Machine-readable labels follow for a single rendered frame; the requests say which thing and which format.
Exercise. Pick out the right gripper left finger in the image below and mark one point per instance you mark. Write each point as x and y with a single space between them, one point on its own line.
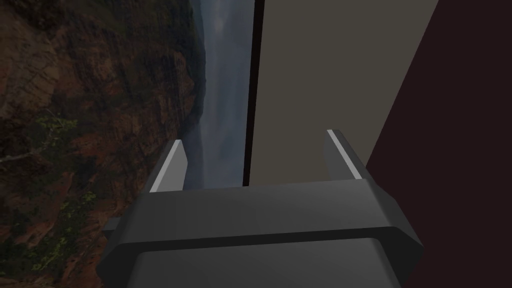
171 171

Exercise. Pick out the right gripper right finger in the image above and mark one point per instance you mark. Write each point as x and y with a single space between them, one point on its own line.
340 160

